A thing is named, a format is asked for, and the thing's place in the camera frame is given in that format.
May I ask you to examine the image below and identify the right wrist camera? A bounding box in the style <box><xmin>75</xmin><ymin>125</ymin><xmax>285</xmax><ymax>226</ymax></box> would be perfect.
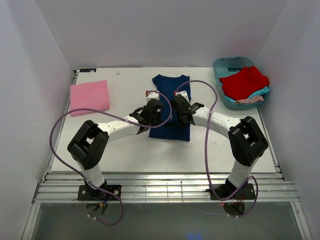
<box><xmin>173</xmin><ymin>90</ymin><xmax>190</xmax><ymax>103</ymax></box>

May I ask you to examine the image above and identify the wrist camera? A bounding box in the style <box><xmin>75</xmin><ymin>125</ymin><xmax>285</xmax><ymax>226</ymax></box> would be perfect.
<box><xmin>173</xmin><ymin>90</ymin><xmax>190</xmax><ymax>103</ymax></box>
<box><xmin>145</xmin><ymin>90</ymin><xmax>160</xmax><ymax>103</ymax></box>

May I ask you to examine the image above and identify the aluminium frame rail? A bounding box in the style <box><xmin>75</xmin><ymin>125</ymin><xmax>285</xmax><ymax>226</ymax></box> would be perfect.
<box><xmin>33</xmin><ymin>172</ymin><xmax>300</xmax><ymax>204</ymax></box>

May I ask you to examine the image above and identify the blue label sticker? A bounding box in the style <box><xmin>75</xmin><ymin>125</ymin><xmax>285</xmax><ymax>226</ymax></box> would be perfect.
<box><xmin>79</xmin><ymin>68</ymin><xmax>97</xmax><ymax>73</ymax></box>

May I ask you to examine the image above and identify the purple cable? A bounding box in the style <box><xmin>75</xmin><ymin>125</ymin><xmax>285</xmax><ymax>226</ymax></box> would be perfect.
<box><xmin>49</xmin><ymin>89</ymin><xmax>173</xmax><ymax>227</ymax></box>
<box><xmin>174</xmin><ymin>79</ymin><xmax>259</xmax><ymax>218</ymax></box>

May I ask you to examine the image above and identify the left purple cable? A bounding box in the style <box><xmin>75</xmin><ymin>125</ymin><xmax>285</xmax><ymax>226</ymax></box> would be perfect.
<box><xmin>49</xmin><ymin>89</ymin><xmax>173</xmax><ymax>227</ymax></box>

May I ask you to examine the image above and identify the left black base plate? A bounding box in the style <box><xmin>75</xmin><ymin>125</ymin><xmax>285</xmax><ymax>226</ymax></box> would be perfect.
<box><xmin>77</xmin><ymin>184</ymin><xmax>122</xmax><ymax>201</ymax></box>

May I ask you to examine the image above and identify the folded pink t-shirt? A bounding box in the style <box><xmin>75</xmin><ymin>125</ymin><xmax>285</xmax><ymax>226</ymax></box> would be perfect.
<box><xmin>69</xmin><ymin>80</ymin><xmax>110</xmax><ymax>111</ymax></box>

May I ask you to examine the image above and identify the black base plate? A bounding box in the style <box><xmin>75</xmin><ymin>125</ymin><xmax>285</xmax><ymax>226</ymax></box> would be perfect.
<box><xmin>204</xmin><ymin>183</ymin><xmax>257</xmax><ymax>201</ymax></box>
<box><xmin>77</xmin><ymin>184</ymin><xmax>122</xmax><ymax>201</ymax></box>

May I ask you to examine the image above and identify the red t-shirt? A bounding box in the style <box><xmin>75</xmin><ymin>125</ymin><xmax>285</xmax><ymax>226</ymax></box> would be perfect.
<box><xmin>219</xmin><ymin>66</ymin><xmax>270</xmax><ymax>101</ymax></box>

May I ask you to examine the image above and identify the teal plastic basket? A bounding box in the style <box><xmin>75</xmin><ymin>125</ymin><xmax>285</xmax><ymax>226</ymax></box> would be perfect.
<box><xmin>212</xmin><ymin>57</ymin><xmax>270</xmax><ymax>110</ymax></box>

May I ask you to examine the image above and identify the blue mickey t-shirt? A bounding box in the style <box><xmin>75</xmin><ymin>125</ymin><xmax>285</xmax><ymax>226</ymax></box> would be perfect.
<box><xmin>148</xmin><ymin>74</ymin><xmax>192</xmax><ymax>143</ymax></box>

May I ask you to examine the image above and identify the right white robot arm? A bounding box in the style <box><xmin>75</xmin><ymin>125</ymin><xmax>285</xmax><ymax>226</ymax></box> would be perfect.
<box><xmin>170</xmin><ymin>94</ymin><xmax>269</xmax><ymax>199</ymax></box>

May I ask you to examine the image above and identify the light pink t-shirt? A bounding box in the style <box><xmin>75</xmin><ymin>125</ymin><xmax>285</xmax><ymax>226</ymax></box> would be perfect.
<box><xmin>234</xmin><ymin>95</ymin><xmax>264</xmax><ymax>104</ymax></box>

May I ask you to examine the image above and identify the light blue t-shirt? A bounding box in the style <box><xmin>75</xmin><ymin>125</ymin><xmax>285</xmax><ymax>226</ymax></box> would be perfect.
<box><xmin>248</xmin><ymin>86</ymin><xmax>270</xmax><ymax>99</ymax></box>

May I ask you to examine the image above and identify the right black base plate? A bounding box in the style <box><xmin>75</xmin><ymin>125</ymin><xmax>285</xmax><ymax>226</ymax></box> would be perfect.
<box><xmin>204</xmin><ymin>183</ymin><xmax>257</xmax><ymax>201</ymax></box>

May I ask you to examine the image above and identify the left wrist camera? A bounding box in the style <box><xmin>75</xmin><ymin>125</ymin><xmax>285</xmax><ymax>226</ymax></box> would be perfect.
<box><xmin>145</xmin><ymin>90</ymin><xmax>160</xmax><ymax>103</ymax></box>

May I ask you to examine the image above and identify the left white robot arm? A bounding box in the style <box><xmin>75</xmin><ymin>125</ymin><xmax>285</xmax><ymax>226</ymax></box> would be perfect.
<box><xmin>67</xmin><ymin>99</ymin><xmax>164</xmax><ymax>200</ymax></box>

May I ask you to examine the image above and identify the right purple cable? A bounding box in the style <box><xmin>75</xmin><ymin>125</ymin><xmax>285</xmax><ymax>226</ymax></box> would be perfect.
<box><xmin>174</xmin><ymin>79</ymin><xmax>259</xmax><ymax>218</ymax></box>

